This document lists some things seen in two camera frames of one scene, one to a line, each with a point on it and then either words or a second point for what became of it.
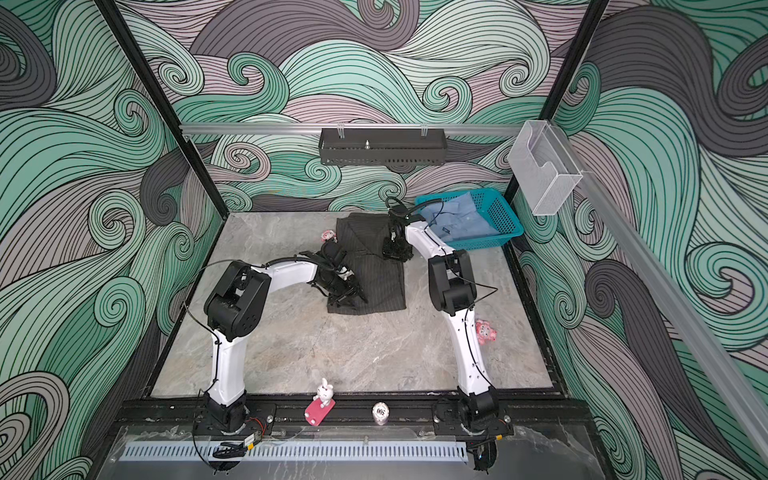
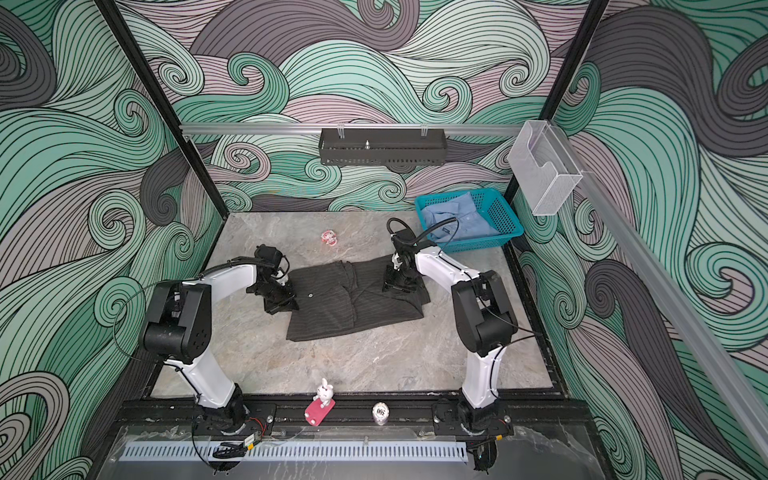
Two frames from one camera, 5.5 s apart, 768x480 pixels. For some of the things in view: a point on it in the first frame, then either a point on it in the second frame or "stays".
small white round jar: x=381 y=413 stays
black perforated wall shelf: x=382 y=147 stays
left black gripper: x=351 y=291 to x=288 y=302
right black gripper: x=387 y=253 to x=388 y=280
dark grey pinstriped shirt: x=380 y=279 to x=347 y=296
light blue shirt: x=460 y=218 stays
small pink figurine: x=328 y=235 stays
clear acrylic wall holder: x=546 y=170 stays
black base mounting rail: x=513 y=417 stays
